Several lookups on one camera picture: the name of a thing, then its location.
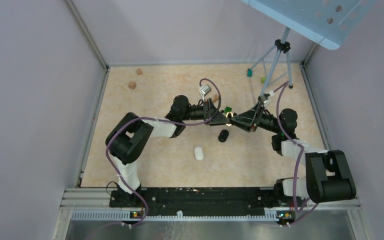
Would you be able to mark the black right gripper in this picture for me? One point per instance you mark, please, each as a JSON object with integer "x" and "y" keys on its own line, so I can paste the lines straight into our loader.
{"x": 254, "y": 115}

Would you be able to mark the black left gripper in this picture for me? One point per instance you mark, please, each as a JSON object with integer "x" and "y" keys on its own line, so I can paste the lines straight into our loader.
{"x": 210, "y": 112}

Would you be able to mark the black earbud charging case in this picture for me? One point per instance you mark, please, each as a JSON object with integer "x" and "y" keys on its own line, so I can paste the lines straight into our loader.
{"x": 223, "y": 135}

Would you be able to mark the white earbud charging case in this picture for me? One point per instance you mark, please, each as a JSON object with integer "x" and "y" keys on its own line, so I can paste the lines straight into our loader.
{"x": 198, "y": 153}

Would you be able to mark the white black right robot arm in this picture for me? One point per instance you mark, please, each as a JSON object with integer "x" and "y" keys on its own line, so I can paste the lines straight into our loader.
{"x": 327, "y": 174}

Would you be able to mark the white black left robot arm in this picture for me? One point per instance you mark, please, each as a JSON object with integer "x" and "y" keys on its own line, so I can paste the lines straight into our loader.
{"x": 128, "y": 139}

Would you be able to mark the green block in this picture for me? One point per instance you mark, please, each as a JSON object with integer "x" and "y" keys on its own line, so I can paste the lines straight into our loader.
{"x": 228, "y": 108}

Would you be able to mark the brown wooden arch block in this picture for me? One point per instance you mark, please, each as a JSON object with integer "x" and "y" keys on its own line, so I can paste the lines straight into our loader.
{"x": 215, "y": 98}

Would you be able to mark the teal cube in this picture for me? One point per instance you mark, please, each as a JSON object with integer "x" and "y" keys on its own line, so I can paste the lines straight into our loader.
{"x": 249, "y": 73}

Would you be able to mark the grey tripod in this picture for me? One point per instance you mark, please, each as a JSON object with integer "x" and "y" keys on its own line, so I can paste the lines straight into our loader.
{"x": 282, "y": 47}

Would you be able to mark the small tan wooden cube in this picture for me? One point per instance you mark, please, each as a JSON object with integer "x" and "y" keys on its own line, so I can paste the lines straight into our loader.
{"x": 139, "y": 71}

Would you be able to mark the light blue perforated panel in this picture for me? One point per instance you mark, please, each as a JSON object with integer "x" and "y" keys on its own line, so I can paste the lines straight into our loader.
{"x": 327, "y": 23}

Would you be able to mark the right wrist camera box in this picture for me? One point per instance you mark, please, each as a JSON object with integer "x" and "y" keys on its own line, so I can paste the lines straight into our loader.
{"x": 265, "y": 99}

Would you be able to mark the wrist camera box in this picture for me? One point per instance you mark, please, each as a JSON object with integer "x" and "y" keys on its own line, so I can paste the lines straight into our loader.
{"x": 204, "y": 90}
{"x": 265, "y": 99}

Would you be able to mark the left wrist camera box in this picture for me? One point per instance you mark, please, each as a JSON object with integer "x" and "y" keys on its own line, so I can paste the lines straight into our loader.
{"x": 204, "y": 90}

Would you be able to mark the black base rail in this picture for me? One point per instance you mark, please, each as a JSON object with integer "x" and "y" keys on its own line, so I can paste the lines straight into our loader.
{"x": 202, "y": 201}

